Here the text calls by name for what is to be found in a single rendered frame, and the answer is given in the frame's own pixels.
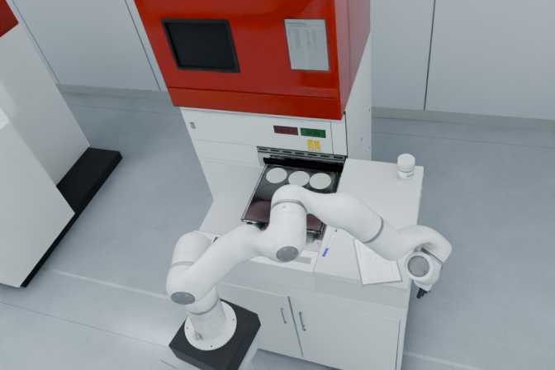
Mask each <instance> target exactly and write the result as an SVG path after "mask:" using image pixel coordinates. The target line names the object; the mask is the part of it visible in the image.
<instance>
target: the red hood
mask: <svg viewBox="0 0 555 370"><path fill-rule="evenodd" d="M134 2H135V5H136V8H137V11H138V13H139V15H140V19H141V21H142V24H143V26H144V29H145V32H146V35H147V37H148V39H149V43H150V45H151V48H152V51H153V52H154V56H155V58H156V61H157V63H158V66H159V69H160V72H161V74H162V76H163V79H164V82H165V85H166V88H167V89H168V94H169V96H170V98H171V101H172V103H173V105H174V106H175V107H190V108H200V109H210V110H219V111H238V112H248V113H258V114H269V115H279V116H297V117H307V118H317V119H327V120H337V121H341V120H342V118H343V115H344V110H345V108H346V105H347V102H348V99H349V95H350V93H351V90H352V87H353V82H354V80H355V77H356V74H357V72H358V67H359V65H360V62H361V58H362V56H363V52H364V49H365V46H366V44H367V41H368V37H369V33H370V30H371V20H370V0H134Z"/></svg>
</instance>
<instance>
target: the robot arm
mask: <svg viewBox="0 0 555 370"><path fill-rule="evenodd" d="M309 213H310V214H313V215H314V216H316V217H317V218H318V219H319V220H320V221H322V222H323V223H325V224H327V225H328V226H331V227H334V228H338V229H342V230H345V231H347V232H348V233H349V234H351V235H352V236H353V237H354V238H355V239H357V240H358V241H360V242H361V243H363V244H364V245H366V246H367V247H368V248H370V249H371V250H372V251H374V252H375V253H376V254H378V255H379V256H381V257H382V258H384V259H385V260H388V261H395V260H398V259H400V258H401V257H403V256H404V255H405V254H407V253H408V252H409V251H411V250H412V249H413V248H415V247H416V246H418V245H420V244H424V245H423V246H422V247H421V249H420V250H419V251H418V252H414V253H412V254H410V255H408V257H407V258H406V260H405V263H404V269H405V271H406V274H407V275H408V277H409V278H411V279H413V280H414V281H415V285H416V286H418V287H419V288H420V289H419V291H418V294H417V296H416V297H417V298H419V299H420V298H421V297H422V296H424V294H425V293H426V294H427V293H428V292H431V291H430V288H431V287H432V285H433V284H434V283H436V282H437V281H438V279H439V274H440V272H439V270H440V269H441V268H443V267H442V265H443V263H444V262H445V260H446V259H447V258H448V256H449V255H450V254H451V252H452V245H451V244H450V243H449V242H448V240H446V239H445V238H444V237H443V236H442V235H441V234H440V233H438V232H437V231H436V230H433V229H431V228H429V227H427V226H424V225H409V226H406V227H403V228H401V229H399V230H397V229H395V228H394V227H393V226H392V225H390V224H389V223H388V222H387V221H385V220H384V219H383V218H382V217H381V216H379V215H378V214H377V213H376V212H375V211H374V210H373V209H371V208H370V207H369V206H367V205H366V204H365V203H364V202H362V201H361V200H360V199H358V198H357V197H355V196H354V195H351V194H348V193H331V194H320V193H316V192H311V191H309V190H307V189H305V188H303V187H301V186H299V185H296V184H288V185H285V186H282V187H280V188H279V189H278V190H277V191H276V192H275V193H274V194H273V199H272V204H271V212H270V223H269V226H268V228H267V229H266V230H265V231H263V232H262V231H261V230H260V229H259V228H257V227H256V226H253V225H241V226H238V227H236V228H234V229H233V230H230V231H228V232H227V233H225V234H223V235H222V236H221V237H219V238H218V239H217V240H216V241H215V242H214V243H213V244H211V242H210V240H209V239H208V238H207V237H206V236H205V235H203V234H201V233H197V232H190V233H186V234H185V235H183V236H182V237H181V238H180V239H179V240H178V242H177V244H176V246H175V249H174V252H173V257H172V261H171V264H170V268H169V271H168V277H167V282H166V290H167V293H168V296H169V298H170V299H171V300H172V301H174V302H176V303H178V304H179V305H184V307H185V310H186V312H187V314H188V317H187V320H186V323H185V335H186V337H187V340H188V341H189V343H190V344H191V345H192V346H194V347H195V348H197V349H200V350H213V349H218V348H220V347H221V346H223V345H225V344H226V343H227V342H228V341H229V340H230V339H231V337H232V336H233V334H234V332H235V329H236V323H237V322H236V316H235V313H234V311H233V309H232V308H231V307H230V306H229V305H228V304H226V303H224V302H223V301H221V299H220V297H219V294H218V291H217V289H216V284H217V283H218V282H219V281H220V280H221V279H222V278H223V277H224V276H225V275H226V274H227V273H228V272H229V271H230V270H231V269H232V268H234V267H235V266H237V265H239V264H241V263H243V262H245V261H248V260H250V259H253V258H255V257H259V256H263V257H266V258H269V259H271V260H273V261H275V262H278V263H288V262H291V261H292V260H294V259H296V258H298V257H299V256H300V255H301V253H302V251H303V250H304V248H305V244H306V214H309Z"/></svg>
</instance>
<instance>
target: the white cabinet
mask: <svg viewBox="0 0 555 370"><path fill-rule="evenodd" d="M216 289H217V291H218V294H219V297H220V298H221V299H223V300H227V301H231V302H234V303H235V304H238V305H240V306H243V307H246V308H247V309H248V310H249V311H252V312H254V313H256V314H258V317H259V320H260V323H261V326H260V328H259V331H258V333H257V336H258V337H259V342H260V345H259V347H258V349H264V350H267V351H271V352H274V353H280V354H284V355H287V356H291V357H294V358H299V359H303V360H306V361H310V362H313V363H319V364H323V365H326V366H330V367H333V368H339V369H343V370H401V360H402V354H403V348H404V339H405V332H406V320H407V313H408V306H409V303H408V304H407V308H406V309H402V308H398V307H394V306H386V305H382V304H377V303H373V302H369V301H361V300H358V299H353V298H349V297H345V296H337V295H333V294H329V293H324V292H318V291H316V292H312V291H307V290H303V289H299V288H294V287H288V286H283V285H279V284H275V283H270V282H263V281H259V280H255V279H251V278H246V277H239V276H235V275H230V274H226V275H225V276H224V277H223V278H222V279H221V280H220V281H219V282H218V283H217V284H216Z"/></svg>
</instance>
